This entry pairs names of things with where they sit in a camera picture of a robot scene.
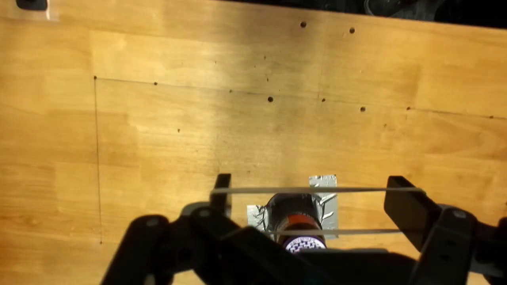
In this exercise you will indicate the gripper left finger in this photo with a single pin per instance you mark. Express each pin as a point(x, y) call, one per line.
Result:
point(206, 233)

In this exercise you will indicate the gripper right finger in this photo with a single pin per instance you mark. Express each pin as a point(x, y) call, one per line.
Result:
point(439, 229)

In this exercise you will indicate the grey rubber band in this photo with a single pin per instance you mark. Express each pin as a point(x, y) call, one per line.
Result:
point(317, 190)

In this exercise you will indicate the dark patterned cup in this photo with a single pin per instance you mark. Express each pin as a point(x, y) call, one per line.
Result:
point(297, 223)

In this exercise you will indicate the black clamp with clear tape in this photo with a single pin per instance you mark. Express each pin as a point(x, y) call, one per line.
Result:
point(33, 6)

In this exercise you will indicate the silver duct tape patch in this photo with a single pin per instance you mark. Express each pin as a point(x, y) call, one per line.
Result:
point(326, 198)

